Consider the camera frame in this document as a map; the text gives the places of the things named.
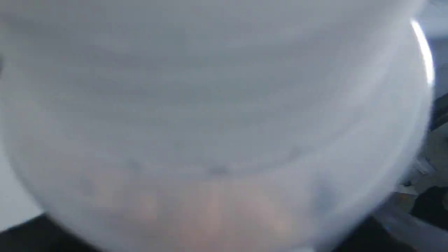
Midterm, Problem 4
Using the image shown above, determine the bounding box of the translucent squeeze bottle amber liquid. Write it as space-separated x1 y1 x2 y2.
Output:
1 0 433 252

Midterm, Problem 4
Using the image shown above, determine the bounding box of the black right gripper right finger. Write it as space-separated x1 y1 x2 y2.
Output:
332 217 416 252

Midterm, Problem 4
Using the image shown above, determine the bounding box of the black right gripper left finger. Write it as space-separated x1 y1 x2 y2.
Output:
0 214 97 252

